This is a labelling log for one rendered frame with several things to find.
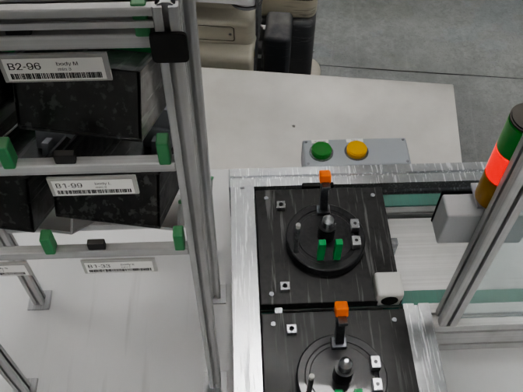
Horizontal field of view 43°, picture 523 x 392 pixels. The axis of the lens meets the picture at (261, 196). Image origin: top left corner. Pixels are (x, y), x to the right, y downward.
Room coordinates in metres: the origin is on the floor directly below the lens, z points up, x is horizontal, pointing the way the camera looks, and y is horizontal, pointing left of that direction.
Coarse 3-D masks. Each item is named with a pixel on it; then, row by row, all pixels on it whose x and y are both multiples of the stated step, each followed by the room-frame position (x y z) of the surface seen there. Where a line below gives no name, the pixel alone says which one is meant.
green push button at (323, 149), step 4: (316, 144) 0.86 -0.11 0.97; (320, 144) 0.86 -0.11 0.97; (324, 144) 0.86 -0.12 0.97; (328, 144) 0.86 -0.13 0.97; (312, 148) 0.85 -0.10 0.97; (316, 148) 0.85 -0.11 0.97; (320, 148) 0.85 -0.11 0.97; (324, 148) 0.85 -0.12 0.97; (328, 148) 0.85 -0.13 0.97; (312, 152) 0.84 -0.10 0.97; (316, 152) 0.84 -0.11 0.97; (320, 152) 0.84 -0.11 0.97; (324, 152) 0.84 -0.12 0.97; (328, 152) 0.84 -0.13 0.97; (316, 156) 0.83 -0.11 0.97; (320, 156) 0.83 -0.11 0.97; (324, 156) 0.83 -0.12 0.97; (328, 156) 0.84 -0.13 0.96
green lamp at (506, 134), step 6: (510, 120) 0.53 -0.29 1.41; (504, 126) 0.53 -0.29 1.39; (510, 126) 0.52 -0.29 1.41; (504, 132) 0.53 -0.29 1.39; (510, 132) 0.52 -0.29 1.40; (516, 132) 0.51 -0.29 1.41; (522, 132) 0.51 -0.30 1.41; (498, 138) 0.54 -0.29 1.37; (504, 138) 0.52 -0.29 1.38; (510, 138) 0.51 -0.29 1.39; (516, 138) 0.51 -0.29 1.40; (498, 144) 0.53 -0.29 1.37; (504, 144) 0.52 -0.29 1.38; (510, 144) 0.51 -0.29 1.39; (516, 144) 0.51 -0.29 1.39; (498, 150) 0.52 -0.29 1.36; (504, 150) 0.51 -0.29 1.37; (510, 150) 0.51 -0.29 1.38; (504, 156) 0.51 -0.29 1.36; (510, 156) 0.51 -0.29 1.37
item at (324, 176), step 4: (320, 172) 0.71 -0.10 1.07; (324, 172) 0.71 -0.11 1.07; (328, 172) 0.71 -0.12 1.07; (320, 176) 0.70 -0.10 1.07; (324, 176) 0.70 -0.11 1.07; (328, 176) 0.70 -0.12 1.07; (320, 180) 0.70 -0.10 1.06; (324, 180) 0.70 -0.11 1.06; (328, 180) 0.70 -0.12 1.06; (324, 184) 0.69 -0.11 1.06; (328, 184) 0.69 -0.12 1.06; (320, 188) 0.70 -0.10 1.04; (324, 188) 0.68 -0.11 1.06; (328, 188) 0.68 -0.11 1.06; (320, 192) 0.70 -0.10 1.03; (324, 192) 0.69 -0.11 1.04; (320, 196) 0.69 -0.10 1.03; (324, 196) 0.69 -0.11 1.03; (320, 200) 0.69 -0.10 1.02; (324, 200) 0.69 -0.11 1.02; (320, 204) 0.69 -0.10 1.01; (324, 204) 0.69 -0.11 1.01; (320, 208) 0.68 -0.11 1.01; (324, 208) 0.68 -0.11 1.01
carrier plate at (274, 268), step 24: (264, 192) 0.74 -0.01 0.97; (288, 192) 0.74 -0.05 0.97; (312, 192) 0.74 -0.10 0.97; (336, 192) 0.75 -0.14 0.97; (360, 192) 0.75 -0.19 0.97; (264, 216) 0.69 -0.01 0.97; (288, 216) 0.69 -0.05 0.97; (360, 216) 0.69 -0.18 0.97; (384, 216) 0.69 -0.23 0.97; (264, 240) 0.64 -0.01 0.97; (384, 240) 0.64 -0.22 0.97; (264, 264) 0.59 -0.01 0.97; (288, 264) 0.59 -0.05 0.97; (360, 264) 0.59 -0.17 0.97; (384, 264) 0.59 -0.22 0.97; (264, 288) 0.54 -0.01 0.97; (312, 288) 0.54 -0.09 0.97; (336, 288) 0.54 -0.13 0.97; (360, 288) 0.54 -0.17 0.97
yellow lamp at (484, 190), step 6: (480, 180) 0.53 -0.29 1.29; (486, 180) 0.52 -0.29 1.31; (480, 186) 0.53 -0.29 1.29; (486, 186) 0.52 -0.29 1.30; (492, 186) 0.51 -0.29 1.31; (480, 192) 0.52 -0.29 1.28; (486, 192) 0.51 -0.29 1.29; (492, 192) 0.51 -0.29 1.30; (480, 198) 0.52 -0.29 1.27; (486, 198) 0.51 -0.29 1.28; (480, 204) 0.51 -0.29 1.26; (486, 204) 0.51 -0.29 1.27
